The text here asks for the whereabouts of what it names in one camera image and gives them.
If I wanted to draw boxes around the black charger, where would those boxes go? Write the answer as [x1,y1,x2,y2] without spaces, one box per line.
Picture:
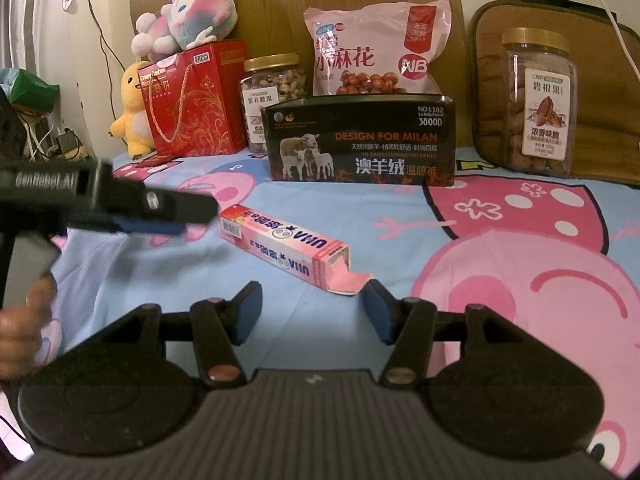
[55,130,89,159]

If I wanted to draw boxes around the wooden headboard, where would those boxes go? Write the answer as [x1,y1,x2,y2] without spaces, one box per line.
[129,0,473,148]

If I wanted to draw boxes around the yellow duck plush toy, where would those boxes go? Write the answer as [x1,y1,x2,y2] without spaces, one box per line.
[110,60,157,160]

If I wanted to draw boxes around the pink fried dough snack bag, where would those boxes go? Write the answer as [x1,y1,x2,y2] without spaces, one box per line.
[304,0,453,98]

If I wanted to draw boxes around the pink candy carton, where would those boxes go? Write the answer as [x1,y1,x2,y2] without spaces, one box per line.
[219,205,375,297]

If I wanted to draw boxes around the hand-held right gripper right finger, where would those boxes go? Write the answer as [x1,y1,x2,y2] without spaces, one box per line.
[363,280,531,387]

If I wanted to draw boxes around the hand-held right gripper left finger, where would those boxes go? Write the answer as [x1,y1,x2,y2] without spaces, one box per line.
[102,281,264,387]

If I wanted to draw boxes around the green plastic bag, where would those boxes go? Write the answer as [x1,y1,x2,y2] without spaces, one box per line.
[0,67,61,111]

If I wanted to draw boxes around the black tin box sheep print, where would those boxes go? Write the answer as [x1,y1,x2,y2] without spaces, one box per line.
[262,94,457,187]

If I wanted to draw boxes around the small red envelope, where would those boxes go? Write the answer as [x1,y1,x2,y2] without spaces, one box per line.
[135,155,184,169]

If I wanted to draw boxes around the cartoon pig printed bed sheet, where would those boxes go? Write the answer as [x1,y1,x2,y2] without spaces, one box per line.
[0,145,640,480]

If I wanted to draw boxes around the mixed nut jar gold lid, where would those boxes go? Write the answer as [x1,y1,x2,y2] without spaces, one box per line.
[241,53,308,155]

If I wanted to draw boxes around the pink and white plush toy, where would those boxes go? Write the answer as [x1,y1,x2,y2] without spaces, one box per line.
[131,0,238,63]

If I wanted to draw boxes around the brown seat cushion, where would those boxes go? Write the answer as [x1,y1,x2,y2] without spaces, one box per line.
[467,0,640,186]

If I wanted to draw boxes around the red gift box rope handle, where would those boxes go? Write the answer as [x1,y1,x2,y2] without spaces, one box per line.
[137,40,249,158]

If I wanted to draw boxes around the white power cable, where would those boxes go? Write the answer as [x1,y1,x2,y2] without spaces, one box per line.
[570,0,640,68]

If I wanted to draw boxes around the pecan jar gold lid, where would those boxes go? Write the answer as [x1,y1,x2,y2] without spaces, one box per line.
[501,27,578,178]

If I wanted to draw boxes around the person's left hand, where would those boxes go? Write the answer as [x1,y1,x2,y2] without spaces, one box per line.
[0,276,64,382]

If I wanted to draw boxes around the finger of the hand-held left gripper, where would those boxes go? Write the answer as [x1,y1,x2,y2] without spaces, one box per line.
[70,215,187,237]
[112,180,221,225]

